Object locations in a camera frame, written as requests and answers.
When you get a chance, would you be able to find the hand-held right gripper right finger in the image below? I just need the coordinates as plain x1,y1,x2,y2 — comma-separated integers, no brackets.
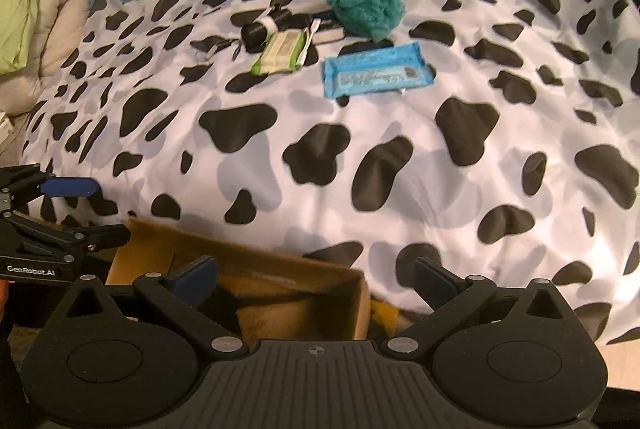
384,256,581,356

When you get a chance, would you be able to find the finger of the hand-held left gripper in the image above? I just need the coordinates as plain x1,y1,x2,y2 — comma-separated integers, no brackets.
0,164,99,216
0,212,132,260

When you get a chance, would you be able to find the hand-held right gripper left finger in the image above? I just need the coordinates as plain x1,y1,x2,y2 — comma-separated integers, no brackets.
48,255,250,358

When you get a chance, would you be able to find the cardboard box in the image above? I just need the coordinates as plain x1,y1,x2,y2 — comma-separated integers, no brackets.
105,217,372,343

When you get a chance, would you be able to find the blue wet wipes packet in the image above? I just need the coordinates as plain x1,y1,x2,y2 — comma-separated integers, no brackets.
322,42,437,100

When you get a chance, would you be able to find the green wet wipes packet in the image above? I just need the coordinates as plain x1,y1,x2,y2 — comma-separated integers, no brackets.
251,31,309,76

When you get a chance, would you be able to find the yellow cloth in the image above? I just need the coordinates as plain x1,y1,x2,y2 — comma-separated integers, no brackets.
369,298,402,336

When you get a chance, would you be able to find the cow print blanket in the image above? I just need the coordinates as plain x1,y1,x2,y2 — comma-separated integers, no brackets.
20,0,640,346

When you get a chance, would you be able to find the black and white tube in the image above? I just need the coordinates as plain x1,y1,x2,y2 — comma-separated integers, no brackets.
290,11,347,46

